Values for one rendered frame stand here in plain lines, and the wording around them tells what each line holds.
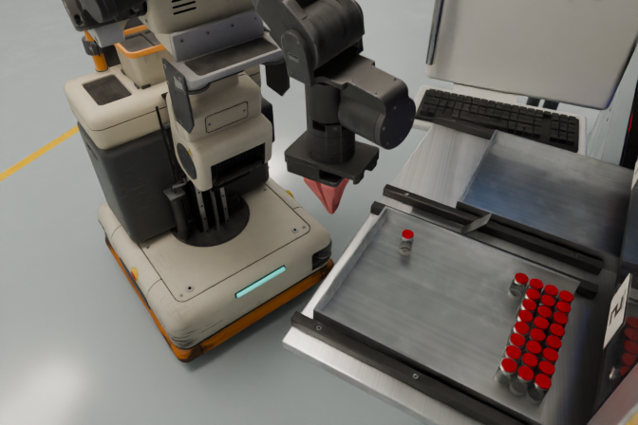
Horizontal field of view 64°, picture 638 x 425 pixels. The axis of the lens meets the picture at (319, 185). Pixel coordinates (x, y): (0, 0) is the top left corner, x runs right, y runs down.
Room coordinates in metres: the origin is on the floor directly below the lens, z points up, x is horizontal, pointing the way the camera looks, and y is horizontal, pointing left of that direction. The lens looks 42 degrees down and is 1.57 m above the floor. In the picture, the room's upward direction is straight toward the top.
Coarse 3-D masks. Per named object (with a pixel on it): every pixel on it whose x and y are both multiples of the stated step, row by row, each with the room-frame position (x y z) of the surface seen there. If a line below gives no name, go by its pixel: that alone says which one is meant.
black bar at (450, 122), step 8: (440, 120) 0.98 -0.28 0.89; (448, 120) 0.97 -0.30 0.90; (456, 120) 0.97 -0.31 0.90; (456, 128) 0.96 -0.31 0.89; (464, 128) 0.95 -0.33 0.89; (472, 128) 0.94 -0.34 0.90; (480, 128) 0.94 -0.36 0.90; (488, 128) 0.94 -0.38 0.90; (480, 136) 0.93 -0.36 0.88; (488, 136) 0.92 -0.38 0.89
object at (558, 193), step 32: (480, 160) 0.80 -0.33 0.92; (512, 160) 0.84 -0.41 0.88; (544, 160) 0.84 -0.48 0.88; (576, 160) 0.82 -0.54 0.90; (480, 192) 0.75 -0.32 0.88; (512, 192) 0.75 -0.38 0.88; (544, 192) 0.75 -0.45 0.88; (576, 192) 0.75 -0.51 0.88; (608, 192) 0.75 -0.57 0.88; (512, 224) 0.63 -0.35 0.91; (544, 224) 0.66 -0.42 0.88; (576, 224) 0.66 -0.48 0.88; (608, 224) 0.66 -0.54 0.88; (608, 256) 0.56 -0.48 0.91
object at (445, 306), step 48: (384, 240) 0.62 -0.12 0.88; (432, 240) 0.62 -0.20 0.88; (336, 288) 0.51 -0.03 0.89; (384, 288) 0.51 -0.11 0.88; (432, 288) 0.51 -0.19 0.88; (480, 288) 0.51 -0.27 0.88; (384, 336) 0.42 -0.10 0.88; (432, 336) 0.42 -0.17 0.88; (480, 336) 0.42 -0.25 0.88; (480, 384) 0.35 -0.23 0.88
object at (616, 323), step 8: (624, 288) 0.39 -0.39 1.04; (616, 296) 0.40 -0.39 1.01; (624, 296) 0.38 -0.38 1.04; (616, 304) 0.39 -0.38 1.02; (624, 304) 0.37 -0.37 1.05; (624, 312) 0.35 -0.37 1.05; (616, 320) 0.36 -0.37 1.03; (608, 328) 0.36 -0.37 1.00; (616, 328) 0.34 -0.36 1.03; (608, 336) 0.35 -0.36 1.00
